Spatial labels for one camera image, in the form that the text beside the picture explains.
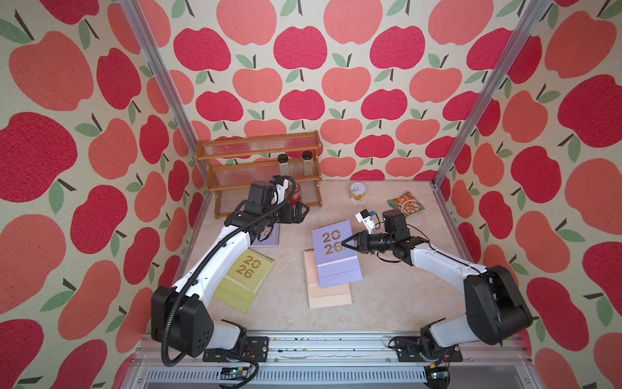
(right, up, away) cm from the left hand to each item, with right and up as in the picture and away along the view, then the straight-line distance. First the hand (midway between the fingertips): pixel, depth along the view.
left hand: (299, 211), depth 79 cm
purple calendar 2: (+13, -18, +2) cm, 22 cm away
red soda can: (-2, +6, +27) cm, 28 cm away
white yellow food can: (+26, +8, +32) cm, 42 cm away
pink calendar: (+7, -30, +3) cm, 31 cm away
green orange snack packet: (+48, +3, +29) cm, 56 cm away
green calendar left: (-21, -26, +9) cm, 34 cm away
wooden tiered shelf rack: (-5, +22, +28) cm, 36 cm away
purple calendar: (-8, -7, -9) cm, 14 cm away
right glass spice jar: (+3, +19, +19) cm, 27 cm away
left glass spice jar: (-7, +18, +16) cm, 25 cm away
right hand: (+15, -13, +3) cm, 20 cm away
